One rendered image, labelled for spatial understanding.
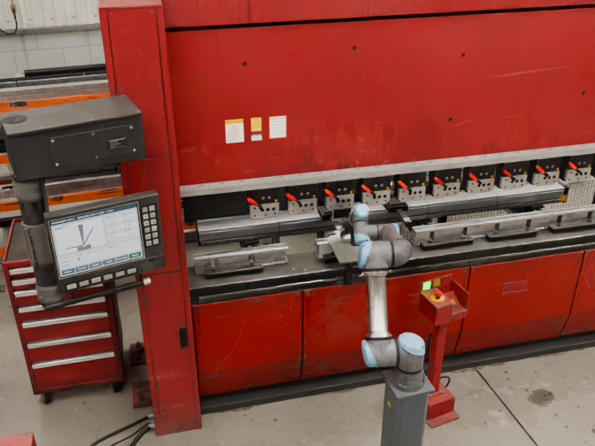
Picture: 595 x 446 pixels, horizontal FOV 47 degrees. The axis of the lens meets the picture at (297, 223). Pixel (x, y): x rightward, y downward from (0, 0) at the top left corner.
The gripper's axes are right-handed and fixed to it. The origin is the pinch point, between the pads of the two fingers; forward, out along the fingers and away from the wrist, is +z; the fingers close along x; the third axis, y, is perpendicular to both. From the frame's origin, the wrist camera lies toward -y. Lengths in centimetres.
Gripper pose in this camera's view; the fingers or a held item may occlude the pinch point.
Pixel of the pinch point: (347, 238)
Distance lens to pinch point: 369.0
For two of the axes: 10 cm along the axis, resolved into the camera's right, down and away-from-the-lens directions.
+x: -9.7, 1.2, -2.1
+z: -1.5, 3.6, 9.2
